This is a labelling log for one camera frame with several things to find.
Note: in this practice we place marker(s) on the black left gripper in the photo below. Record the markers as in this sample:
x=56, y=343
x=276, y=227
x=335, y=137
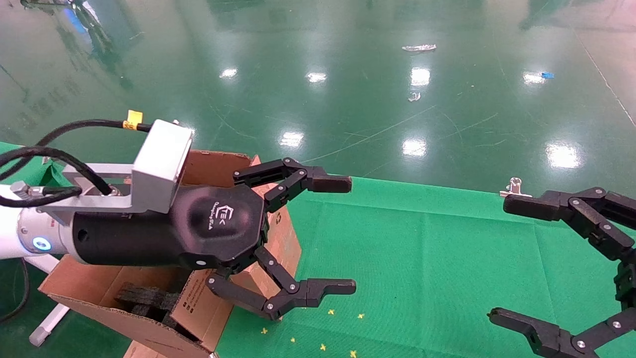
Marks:
x=208, y=228

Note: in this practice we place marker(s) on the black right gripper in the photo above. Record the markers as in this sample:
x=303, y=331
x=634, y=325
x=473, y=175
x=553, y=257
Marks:
x=628, y=283

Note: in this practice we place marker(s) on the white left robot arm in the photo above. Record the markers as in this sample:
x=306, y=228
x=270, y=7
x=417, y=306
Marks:
x=10, y=233

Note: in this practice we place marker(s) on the large open cardboard carton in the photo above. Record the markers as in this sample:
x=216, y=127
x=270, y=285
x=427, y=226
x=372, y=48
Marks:
x=196, y=309

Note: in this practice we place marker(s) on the silver binder clip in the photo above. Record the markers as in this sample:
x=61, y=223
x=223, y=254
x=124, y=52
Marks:
x=514, y=188
x=46, y=160

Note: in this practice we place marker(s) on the green cloth with yellow marks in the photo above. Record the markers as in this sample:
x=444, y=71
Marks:
x=422, y=258

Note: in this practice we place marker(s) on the black foam block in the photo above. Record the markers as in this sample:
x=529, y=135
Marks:
x=144, y=298

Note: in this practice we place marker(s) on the small white floor litter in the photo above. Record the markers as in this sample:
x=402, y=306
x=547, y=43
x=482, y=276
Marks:
x=414, y=97

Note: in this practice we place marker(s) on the white tube table leg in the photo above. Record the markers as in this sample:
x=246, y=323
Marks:
x=47, y=325

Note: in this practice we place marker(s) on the plain green table cloth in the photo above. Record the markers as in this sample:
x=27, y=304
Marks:
x=35, y=171

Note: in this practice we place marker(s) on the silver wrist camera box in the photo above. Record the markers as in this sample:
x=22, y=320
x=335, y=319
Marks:
x=159, y=164

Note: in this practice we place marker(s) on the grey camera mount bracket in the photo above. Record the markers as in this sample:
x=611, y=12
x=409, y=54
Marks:
x=99, y=203

